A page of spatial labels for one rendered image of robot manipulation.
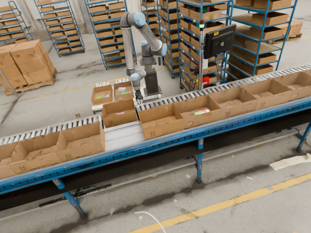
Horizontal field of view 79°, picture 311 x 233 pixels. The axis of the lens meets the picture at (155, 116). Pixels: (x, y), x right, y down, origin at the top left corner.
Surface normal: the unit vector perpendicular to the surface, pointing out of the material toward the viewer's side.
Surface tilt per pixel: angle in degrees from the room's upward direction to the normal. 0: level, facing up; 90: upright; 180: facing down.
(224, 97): 89
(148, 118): 89
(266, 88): 90
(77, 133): 89
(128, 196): 0
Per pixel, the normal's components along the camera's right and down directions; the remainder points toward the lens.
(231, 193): -0.12, -0.78
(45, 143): 0.24, 0.56
